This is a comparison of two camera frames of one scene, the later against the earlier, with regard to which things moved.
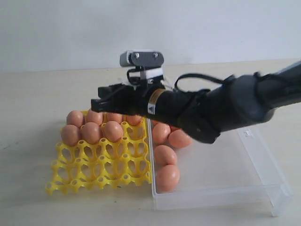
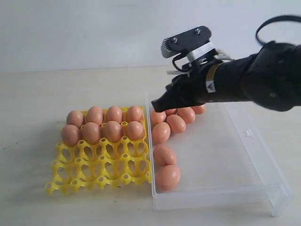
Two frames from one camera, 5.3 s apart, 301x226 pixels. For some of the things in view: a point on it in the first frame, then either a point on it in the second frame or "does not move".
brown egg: [115, 117] does not move
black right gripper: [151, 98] -> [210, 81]
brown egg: [90, 132] does not move
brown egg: [113, 131] does not move
